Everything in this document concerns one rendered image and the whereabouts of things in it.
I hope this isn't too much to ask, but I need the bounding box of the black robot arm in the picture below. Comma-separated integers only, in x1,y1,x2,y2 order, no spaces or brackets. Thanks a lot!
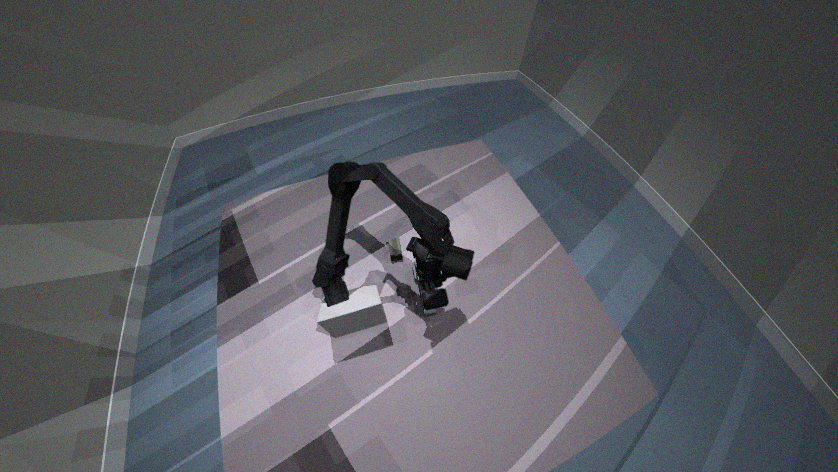
312,162,474,307

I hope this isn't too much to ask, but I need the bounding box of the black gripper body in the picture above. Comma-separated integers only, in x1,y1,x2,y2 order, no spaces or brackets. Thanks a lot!
416,264,449,310

